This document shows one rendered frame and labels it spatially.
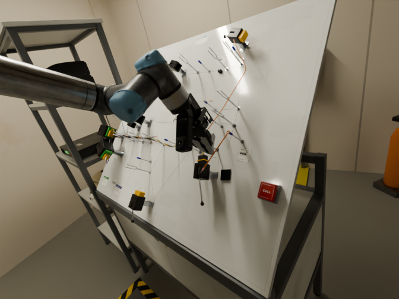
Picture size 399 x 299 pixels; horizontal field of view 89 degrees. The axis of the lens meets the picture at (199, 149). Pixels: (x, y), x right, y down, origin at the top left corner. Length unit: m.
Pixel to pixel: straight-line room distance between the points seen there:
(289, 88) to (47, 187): 2.66
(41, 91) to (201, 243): 0.65
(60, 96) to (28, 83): 0.06
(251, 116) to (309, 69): 0.24
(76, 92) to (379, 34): 2.31
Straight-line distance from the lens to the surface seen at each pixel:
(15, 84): 0.55
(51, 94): 0.56
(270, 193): 0.65
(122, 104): 0.49
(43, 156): 2.85
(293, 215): 1.02
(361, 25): 2.43
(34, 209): 2.91
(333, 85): 2.48
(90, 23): 1.61
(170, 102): 0.58
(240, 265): 0.73
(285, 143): 0.71
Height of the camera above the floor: 1.49
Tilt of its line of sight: 24 degrees down
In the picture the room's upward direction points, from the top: 14 degrees counter-clockwise
